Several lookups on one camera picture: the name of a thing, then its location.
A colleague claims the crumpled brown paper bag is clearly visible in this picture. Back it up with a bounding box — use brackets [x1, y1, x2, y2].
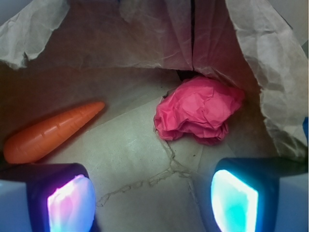
[0, 0, 308, 232]

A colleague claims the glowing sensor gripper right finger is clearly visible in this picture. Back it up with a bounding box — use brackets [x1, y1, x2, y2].
[211, 158, 309, 232]

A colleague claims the blue tape piece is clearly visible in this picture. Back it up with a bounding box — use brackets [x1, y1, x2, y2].
[302, 116, 309, 144]

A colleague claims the orange plastic carrot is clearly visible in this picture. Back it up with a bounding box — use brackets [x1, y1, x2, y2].
[3, 101, 105, 164]

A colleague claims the red paper ball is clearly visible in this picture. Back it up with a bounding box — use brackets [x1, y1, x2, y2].
[154, 76, 245, 145]

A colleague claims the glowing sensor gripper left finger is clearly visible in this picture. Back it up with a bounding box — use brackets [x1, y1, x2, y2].
[0, 163, 96, 232]

